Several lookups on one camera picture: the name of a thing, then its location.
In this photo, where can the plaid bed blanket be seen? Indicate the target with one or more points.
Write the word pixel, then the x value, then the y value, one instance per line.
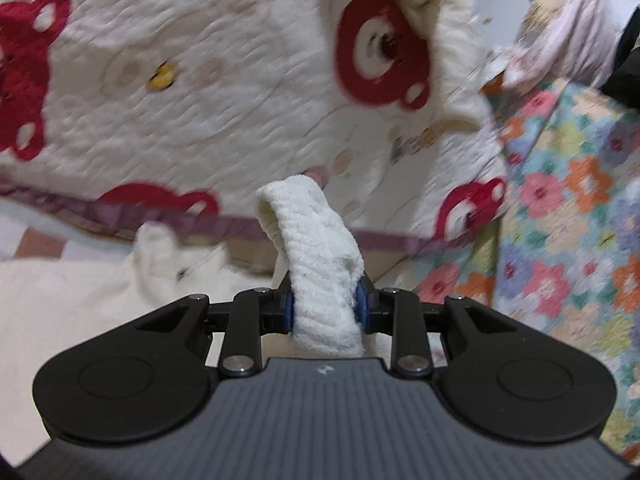
pixel 21 241

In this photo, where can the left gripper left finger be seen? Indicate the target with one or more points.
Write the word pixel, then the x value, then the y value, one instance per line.
pixel 155 373

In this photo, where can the floral bed sheet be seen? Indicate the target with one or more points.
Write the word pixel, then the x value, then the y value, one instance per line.
pixel 564 257

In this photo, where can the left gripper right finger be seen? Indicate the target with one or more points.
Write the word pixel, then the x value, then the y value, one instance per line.
pixel 498 375

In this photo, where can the pink striped cloth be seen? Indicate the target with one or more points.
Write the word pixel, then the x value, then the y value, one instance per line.
pixel 574 39

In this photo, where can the cream fleece garment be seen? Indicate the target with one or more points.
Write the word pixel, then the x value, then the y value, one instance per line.
pixel 49 305

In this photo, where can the bear print quilt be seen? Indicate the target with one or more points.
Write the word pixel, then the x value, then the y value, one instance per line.
pixel 116 112

